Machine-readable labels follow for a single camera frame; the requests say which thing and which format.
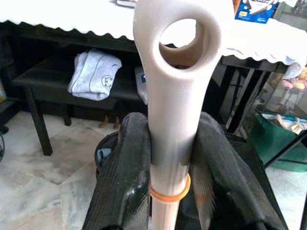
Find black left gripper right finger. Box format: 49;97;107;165
189;112;282;230

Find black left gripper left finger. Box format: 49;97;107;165
83;112;152;230

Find beige handle broom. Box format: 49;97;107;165
133;0;223;230

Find orange rubber band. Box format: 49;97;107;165
150;174;192;204

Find green plastic bin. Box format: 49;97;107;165
247;111;307;172

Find white BitRobot shirt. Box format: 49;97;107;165
134;66;149;105

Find folded white cartoon shirt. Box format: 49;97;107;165
68;48;122;101

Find pink plush toy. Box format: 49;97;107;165
280;63;307;96

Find black piano bench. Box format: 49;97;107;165
12;51;149;156

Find blue Love Letters tub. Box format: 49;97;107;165
234;0;280;24

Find white lace-edged tablecloth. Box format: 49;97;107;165
0;0;307;70

